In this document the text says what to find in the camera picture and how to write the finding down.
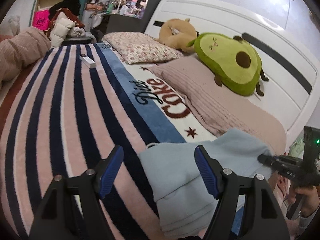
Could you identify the pink crumpled duvet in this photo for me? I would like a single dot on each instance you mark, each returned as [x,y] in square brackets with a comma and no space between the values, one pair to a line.
[22,50]

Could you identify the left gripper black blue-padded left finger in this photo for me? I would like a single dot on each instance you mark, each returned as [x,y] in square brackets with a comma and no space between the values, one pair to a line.
[55,217]

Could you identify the person's right hand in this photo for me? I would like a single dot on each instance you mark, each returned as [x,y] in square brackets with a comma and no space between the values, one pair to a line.
[311,202]

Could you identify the striped Diet Coke blanket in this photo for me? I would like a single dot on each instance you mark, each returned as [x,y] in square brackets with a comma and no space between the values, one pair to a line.
[61,118]

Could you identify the floral pillow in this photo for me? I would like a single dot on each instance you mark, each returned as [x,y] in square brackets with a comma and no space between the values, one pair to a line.
[135,47]

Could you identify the white bed headboard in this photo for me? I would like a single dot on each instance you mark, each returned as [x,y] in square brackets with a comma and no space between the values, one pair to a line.
[292,92]

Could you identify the pink ribbed pillow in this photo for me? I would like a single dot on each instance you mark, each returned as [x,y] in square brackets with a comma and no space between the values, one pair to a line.
[217,108]

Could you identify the green avocado plush toy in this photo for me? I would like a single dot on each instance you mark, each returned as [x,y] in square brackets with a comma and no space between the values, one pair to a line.
[234,62]

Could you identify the yellow shelf cabinet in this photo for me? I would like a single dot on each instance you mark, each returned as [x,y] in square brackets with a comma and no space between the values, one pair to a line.
[42,5]

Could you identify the tan round plush toy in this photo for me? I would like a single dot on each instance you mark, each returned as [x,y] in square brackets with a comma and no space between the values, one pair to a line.
[178,34]

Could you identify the white puffer jacket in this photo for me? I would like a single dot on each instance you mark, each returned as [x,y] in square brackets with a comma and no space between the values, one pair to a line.
[64,24]

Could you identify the light blue fleece pants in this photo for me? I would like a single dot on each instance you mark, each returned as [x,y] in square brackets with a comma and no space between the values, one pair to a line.
[184,205]

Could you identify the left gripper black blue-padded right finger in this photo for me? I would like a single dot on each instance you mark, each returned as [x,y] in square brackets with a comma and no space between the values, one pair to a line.
[262,217]

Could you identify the pink shopping bag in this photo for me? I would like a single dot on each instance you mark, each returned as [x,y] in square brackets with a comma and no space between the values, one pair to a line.
[41,20]

